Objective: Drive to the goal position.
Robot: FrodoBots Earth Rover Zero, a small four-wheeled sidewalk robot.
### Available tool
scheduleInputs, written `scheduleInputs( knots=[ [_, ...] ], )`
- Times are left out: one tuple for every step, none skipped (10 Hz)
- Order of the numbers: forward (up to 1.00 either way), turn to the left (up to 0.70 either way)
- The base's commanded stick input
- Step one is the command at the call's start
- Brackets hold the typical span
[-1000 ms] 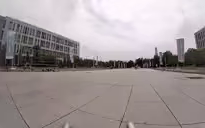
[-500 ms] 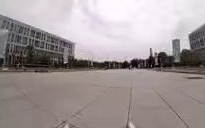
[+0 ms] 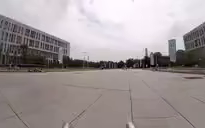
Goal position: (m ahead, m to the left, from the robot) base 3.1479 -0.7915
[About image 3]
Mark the grey paved plaza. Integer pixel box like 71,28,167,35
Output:
0,68,205,128

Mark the large grey glass-fronted building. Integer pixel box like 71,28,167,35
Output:
0,11,71,66

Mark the distant row of trees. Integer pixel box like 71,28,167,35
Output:
62,51,184,70

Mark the robot's own part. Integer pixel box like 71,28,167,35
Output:
125,121,136,128
62,122,71,128

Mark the grey building with window grid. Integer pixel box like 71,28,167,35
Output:
182,15,205,64

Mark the tall pale tower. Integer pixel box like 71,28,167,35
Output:
167,38,177,64

